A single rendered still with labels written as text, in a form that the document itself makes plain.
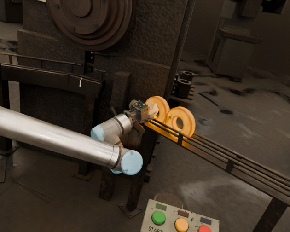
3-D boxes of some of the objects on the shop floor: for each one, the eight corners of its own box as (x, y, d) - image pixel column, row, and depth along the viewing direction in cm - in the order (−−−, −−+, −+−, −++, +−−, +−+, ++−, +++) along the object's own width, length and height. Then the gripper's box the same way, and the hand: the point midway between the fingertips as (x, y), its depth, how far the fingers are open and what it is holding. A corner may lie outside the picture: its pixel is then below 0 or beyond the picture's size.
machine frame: (62, 108, 250) (73, -108, 172) (162, 136, 240) (221, -80, 162) (14, 144, 185) (-4, -178, 107) (148, 185, 175) (236, -138, 97)
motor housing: (100, 184, 166) (110, 117, 142) (130, 194, 164) (146, 127, 140) (92, 198, 154) (102, 127, 131) (124, 208, 152) (141, 138, 129)
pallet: (101, 88, 319) (105, 56, 299) (120, 73, 391) (125, 47, 372) (188, 113, 304) (199, 81, 284) (192, 93, 376) (201, 66, 356)
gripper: (131, 117, 103) (166, 99, 114) (119, 108, 109) (153, 91, 120) (132, 132, 109) (165, 113, 120) (120, 123, 114) (153, 105, 125)
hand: (157, 108), depth 121 cm, fingers closed, pressing on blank
